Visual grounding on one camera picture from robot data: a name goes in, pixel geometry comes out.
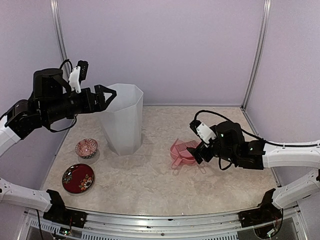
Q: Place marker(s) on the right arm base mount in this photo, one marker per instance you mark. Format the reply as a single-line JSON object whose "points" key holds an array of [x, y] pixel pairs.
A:
{"points": [[264, 213]]}

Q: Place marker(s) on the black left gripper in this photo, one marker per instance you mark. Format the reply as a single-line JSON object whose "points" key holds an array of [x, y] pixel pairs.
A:
{"points": [[90, 107]]}

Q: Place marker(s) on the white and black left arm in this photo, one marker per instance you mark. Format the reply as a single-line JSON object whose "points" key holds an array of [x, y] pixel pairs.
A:
{"points": [[51, 100]]}

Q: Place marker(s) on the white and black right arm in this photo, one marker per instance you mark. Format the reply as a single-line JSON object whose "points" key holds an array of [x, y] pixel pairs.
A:
{"points": [[225, 141]]}

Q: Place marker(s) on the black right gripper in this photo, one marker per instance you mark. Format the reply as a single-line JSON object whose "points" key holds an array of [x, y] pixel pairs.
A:
{"points": [[195, 152]]}

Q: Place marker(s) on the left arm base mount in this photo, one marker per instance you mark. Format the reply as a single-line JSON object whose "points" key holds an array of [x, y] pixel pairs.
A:
{"points": [[58, 213]]}

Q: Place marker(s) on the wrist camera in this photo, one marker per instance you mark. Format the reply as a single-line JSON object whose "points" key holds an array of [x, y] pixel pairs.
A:
{"points": [[77, 75], [205, 133]]}

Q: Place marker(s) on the pink plastic dustpan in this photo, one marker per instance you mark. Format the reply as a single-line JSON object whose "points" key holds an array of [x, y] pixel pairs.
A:
{"points": [[180, 155]]}

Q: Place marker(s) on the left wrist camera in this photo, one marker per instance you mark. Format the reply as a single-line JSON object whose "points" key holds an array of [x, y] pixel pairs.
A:
{"points": [[77, 75]]}

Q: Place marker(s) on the translucent white plastic bin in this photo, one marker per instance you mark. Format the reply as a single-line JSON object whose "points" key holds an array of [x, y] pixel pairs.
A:
{"points": [[121, 122]]}

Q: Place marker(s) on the red floral lacquer bowl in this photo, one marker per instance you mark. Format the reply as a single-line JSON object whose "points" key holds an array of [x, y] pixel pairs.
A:
{"points": [[78, 178]]}

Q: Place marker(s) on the aluminium front rail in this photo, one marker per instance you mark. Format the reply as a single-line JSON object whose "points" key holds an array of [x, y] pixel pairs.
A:
{"points": [[108, 226]]}

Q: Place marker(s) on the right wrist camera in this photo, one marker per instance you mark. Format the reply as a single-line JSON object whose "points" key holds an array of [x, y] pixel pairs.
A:
{"points": [[205, 133]]}

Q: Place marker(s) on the red patterned glass bowl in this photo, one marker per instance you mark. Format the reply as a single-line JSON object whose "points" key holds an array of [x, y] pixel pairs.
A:
{"points": [[86, 148]]}

